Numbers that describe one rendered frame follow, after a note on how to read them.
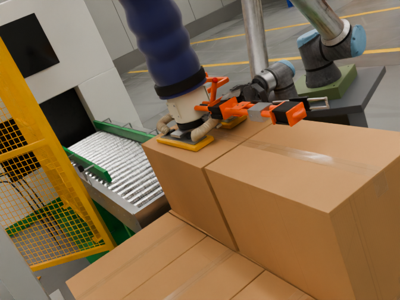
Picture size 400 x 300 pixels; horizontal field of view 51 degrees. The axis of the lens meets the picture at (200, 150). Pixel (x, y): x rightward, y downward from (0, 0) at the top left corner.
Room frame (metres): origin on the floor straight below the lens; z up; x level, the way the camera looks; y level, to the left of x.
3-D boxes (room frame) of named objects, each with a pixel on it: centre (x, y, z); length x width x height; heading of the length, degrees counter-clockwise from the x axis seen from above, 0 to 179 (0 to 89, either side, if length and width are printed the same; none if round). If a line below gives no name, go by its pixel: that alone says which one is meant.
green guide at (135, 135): (3.63, 0.52, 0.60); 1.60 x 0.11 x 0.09; 25
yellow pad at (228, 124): (1.84, -0.12, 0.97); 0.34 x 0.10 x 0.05; 27
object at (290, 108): (1.26, -0.30, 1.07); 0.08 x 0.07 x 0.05; 27
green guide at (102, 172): (3.41, 1.01, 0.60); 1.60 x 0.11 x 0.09; 25
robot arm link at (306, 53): (2.16, -0.77, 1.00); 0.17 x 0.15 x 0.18; 36
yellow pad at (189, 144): (1.75, 0.05, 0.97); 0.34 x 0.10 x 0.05; 27
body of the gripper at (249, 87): (1.64, -0.27, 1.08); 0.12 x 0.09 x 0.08; 117
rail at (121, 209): (3.06, 0.92, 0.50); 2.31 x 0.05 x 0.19; 25
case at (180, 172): (1.77, -0.04, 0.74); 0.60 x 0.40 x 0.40; 23
